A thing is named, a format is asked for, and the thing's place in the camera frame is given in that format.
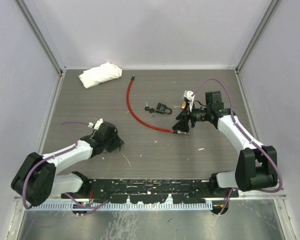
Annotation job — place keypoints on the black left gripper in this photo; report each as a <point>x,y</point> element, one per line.
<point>117,142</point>

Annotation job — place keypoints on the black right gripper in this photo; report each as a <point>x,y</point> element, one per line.
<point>182,125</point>

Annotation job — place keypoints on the black padlock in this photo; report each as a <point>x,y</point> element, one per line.
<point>163,109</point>

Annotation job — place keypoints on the black-headed key bunch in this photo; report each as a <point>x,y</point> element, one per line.
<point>150,110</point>

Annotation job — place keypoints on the white cloth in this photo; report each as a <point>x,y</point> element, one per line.
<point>100,74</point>

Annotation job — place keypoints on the large brass padlock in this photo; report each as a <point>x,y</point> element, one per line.
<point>183,105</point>

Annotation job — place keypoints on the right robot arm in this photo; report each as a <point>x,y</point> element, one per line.
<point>255,168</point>

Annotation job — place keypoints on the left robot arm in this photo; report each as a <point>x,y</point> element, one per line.
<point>39,176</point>

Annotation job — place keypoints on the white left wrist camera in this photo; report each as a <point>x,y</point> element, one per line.
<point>98,124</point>

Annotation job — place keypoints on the blue slotted cable duct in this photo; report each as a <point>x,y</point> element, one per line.
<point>166,206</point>

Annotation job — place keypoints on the aluminium frame rail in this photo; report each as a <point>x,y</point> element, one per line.
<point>241,196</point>

